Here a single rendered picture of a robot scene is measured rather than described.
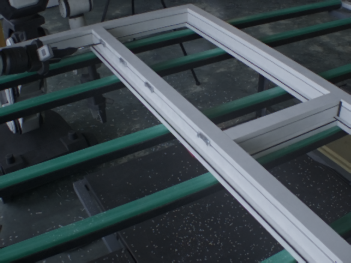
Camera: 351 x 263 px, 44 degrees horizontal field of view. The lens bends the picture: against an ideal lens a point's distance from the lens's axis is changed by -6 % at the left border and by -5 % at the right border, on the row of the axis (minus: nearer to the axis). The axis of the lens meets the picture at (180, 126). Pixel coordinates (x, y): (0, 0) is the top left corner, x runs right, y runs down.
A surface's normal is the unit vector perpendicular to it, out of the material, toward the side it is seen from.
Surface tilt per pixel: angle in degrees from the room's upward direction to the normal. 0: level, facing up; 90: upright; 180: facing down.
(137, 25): 90
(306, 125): 90
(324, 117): 90
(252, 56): 90
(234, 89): 0
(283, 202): 0
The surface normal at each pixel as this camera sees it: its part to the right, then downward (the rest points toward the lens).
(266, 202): -0.87, 0.29
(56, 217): -0.01, -0.83
